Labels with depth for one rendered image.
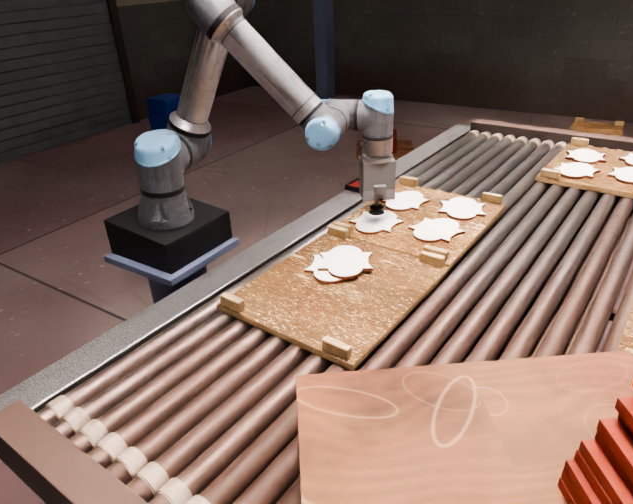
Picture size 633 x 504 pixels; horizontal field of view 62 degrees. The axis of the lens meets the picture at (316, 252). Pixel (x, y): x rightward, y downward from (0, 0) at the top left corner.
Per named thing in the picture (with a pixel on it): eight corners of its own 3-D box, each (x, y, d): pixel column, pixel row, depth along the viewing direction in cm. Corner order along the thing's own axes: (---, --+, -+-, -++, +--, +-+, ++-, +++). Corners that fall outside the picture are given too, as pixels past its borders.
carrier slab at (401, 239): (326, 235, 142) (326, 230, 141) (397, 186, 171) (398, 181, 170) (449, 270, 123) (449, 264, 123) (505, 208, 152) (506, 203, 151)
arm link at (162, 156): (129, 190, 137) (121, 140, 130) (156, 171, 148) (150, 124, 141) (171, 196, 135) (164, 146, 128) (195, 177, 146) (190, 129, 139)
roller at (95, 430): (66, 454, 86) (60, 434, 83) (491, 142, 221) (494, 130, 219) (84, 470, 83) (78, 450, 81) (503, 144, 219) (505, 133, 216)
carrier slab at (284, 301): (216, 309, 113) (215, 303, 112) (327, 236, 141) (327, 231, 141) (352, 372, 94) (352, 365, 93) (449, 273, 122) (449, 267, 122)
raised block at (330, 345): (320, 351, 97) (320, 338, 96) (326, 345, 98) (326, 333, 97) (347, 362, 94) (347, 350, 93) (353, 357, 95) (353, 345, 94)
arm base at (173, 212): (127, 217, 145) (121, 184, 140) (173, 200, 155) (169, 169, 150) (158, 236, 137) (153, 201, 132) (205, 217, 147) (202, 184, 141)
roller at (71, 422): (50, 440, 88) (43, 421, 86) (480, 140, 224) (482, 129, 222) (67, 456, 86) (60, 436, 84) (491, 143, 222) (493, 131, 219)
